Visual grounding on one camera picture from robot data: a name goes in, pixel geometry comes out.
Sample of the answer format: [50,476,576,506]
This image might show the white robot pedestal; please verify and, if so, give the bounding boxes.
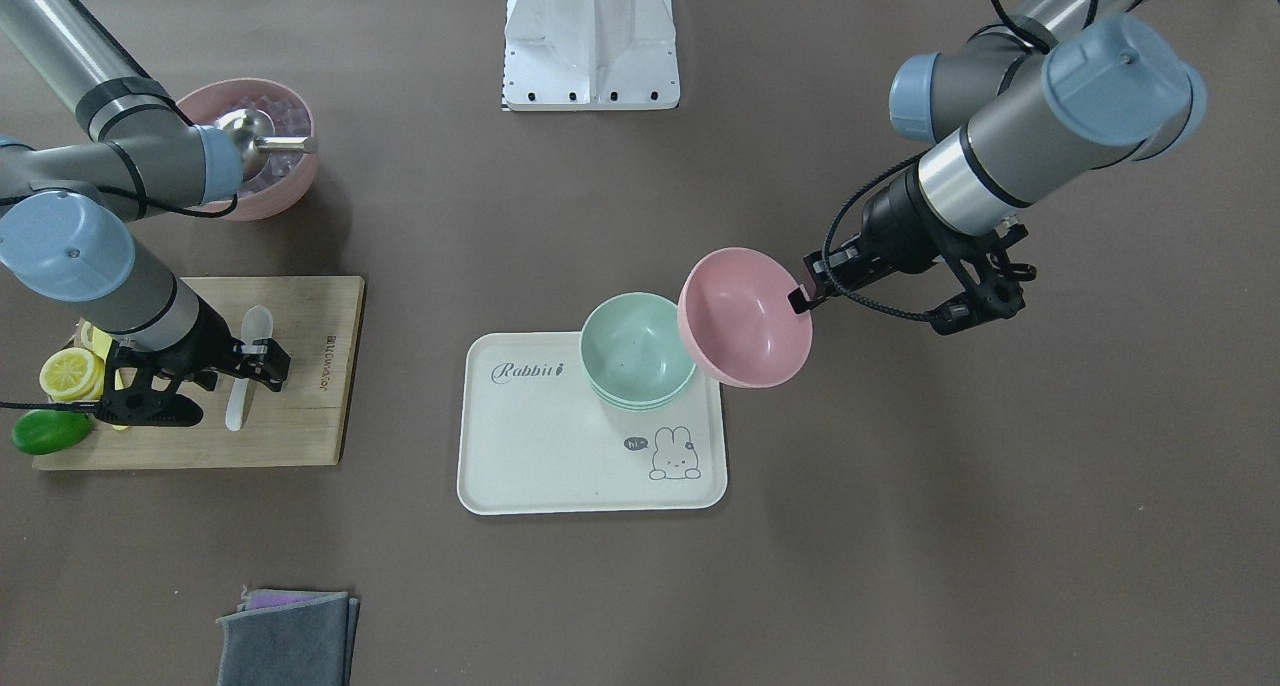
[500,0,681,113]

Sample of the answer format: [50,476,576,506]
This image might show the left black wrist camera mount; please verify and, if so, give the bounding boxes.
[929,218,1037,335]

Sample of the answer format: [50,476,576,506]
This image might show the metal ice scoop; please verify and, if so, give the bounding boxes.
[214,108,317,177]

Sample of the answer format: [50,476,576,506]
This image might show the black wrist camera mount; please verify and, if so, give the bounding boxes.
[91,363,205,427]
[929,218,1037,335]

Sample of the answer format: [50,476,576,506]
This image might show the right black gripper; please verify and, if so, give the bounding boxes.
[118,297,292,393]

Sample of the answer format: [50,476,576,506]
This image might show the lemon slice pair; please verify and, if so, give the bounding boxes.
[38,347,106,403]

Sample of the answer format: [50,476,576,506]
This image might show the green toy lime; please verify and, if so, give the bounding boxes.
[10,411,93,456]

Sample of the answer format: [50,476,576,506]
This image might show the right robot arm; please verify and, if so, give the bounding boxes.
[1,0,316,390]

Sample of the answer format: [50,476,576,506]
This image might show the wooden cutting board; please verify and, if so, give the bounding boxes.
[33,276,366,471]

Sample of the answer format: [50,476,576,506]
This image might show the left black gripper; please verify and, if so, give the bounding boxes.
[788,166,969,314]

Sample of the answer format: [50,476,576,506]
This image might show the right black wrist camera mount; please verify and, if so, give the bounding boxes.
[91,363,205,427]

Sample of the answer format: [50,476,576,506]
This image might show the grey folded cloth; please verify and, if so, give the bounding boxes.
[216,589,361,685]

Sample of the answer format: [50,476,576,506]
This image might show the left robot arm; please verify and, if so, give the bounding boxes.
[788,0,1207,335]

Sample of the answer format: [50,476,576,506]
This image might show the large pink bowl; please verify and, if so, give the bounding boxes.
[178,77,319,221]

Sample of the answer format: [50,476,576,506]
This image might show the stacked green bowls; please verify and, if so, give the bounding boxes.
[579,291,696,412]

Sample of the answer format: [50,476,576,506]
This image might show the small pink bowl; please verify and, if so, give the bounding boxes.
[677,247,813,389]

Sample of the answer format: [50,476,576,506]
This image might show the cream rabbit tray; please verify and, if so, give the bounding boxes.
[457,331,730,516]

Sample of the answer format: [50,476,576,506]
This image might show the white ceramic spoon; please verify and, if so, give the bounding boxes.
[224,306,274,433]

